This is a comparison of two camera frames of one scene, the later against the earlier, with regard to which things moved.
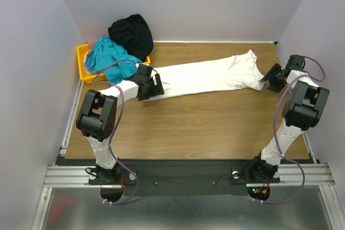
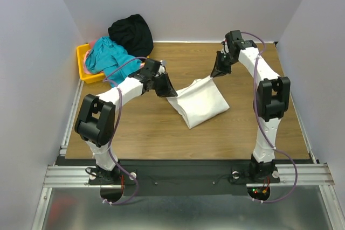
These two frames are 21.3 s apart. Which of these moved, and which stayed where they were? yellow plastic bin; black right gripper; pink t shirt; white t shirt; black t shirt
Moved: white t shirt; black right gripper
Stayed: pink t shirt; black t shirt; yellow plastic bin
